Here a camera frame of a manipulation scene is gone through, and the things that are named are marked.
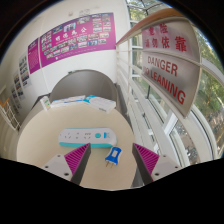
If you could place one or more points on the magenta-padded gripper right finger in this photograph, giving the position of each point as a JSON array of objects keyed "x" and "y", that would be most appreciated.
[{"x": 160, "y": 166}]

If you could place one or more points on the blue and white charger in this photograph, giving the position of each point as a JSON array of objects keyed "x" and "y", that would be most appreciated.
[{"x": 113, "y": 156}]

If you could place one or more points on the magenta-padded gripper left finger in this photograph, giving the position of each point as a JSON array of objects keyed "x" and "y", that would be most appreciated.
[{"x": 63, "y": 166}]

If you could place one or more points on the small white green box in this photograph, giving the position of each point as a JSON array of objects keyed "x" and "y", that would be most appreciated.
[{"x": 45, "y": 103}]

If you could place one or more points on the narrow magenta text poster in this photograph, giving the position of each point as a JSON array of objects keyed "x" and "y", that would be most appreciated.
[{"x": 33, "y": 56}]

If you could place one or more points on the white teal-edged power strip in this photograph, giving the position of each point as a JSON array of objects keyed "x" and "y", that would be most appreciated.
[{"x": 83, "y": 136}]

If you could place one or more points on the white railing with wooden handrail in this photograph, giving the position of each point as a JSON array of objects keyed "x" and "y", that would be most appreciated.
[{"x": 125, "y": 76}]

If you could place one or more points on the large magenta photo poster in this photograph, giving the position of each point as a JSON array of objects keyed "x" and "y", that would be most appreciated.
[{"x": 76, "y": 38}]

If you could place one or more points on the white photo notice board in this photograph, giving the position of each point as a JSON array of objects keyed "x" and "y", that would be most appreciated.
[
  {"x": 23, "y": 70},
  {"x": 17, "y": 86}
]

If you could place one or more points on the grey curved chair back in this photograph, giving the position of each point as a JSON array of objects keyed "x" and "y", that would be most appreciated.
[{"x": 83, "y": 85}]

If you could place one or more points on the white-framed glass window wall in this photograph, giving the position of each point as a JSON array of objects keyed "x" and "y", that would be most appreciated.
[{"x": 210, "y": 96}]

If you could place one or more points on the white teal-cornered flat box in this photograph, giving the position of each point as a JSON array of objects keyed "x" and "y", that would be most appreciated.
[{"x": 100, "y": 104}]

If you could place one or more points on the frosted sign with red letters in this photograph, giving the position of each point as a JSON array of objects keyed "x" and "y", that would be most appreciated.
[{"x": 170, "y": 81}]

